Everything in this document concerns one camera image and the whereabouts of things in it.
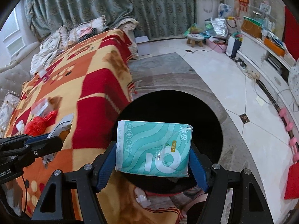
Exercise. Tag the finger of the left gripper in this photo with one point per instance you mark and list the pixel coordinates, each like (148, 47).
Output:
(33, 139)

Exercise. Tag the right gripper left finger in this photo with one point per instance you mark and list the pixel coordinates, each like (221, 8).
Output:
(55, 203)

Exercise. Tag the red plastic bag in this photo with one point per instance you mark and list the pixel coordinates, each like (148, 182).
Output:
(38, 125)

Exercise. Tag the white tissue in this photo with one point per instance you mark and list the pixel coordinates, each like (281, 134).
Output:
(20, 126)

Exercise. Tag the long white toothpaste box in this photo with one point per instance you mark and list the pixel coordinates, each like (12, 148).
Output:
(59, 134)

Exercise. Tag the white medicine box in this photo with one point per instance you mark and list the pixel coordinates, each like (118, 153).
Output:
(42, 107)

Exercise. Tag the teal tissue pack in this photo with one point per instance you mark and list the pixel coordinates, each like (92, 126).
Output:
(153, 148)

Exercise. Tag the black round trash bin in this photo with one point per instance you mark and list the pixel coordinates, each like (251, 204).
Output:
(171, 106)

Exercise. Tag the patterned red orange blanket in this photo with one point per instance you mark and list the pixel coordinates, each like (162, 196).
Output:
(91, 81)

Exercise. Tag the grey tufted headboard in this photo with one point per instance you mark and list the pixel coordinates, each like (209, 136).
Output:
(18, 71)

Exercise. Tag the white pink pill bottle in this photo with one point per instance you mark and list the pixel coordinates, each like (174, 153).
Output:
(43, 74)

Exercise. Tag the pink dumbbell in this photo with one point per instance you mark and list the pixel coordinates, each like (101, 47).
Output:
(289, 126)

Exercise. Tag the embroidered cream pillow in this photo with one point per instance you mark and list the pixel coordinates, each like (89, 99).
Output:
(56, 41)

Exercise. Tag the white dotted baby bundle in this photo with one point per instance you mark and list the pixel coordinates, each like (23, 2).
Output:
(293, 80)

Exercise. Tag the white tv cabinet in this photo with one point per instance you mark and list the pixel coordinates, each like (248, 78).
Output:
(274, 68)

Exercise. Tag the grey patterned rug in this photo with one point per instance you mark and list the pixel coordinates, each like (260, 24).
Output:
(172, 72)

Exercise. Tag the small wooden stool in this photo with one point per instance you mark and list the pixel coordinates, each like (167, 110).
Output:
(193, 39)

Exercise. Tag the silver foil bag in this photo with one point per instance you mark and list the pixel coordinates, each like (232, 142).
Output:
(216, 27)

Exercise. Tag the brown paper gift bag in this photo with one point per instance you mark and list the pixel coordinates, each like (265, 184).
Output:
(251, 29)

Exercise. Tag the green patterned curtain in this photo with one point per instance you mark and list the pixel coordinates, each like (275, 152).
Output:
(156, 18)

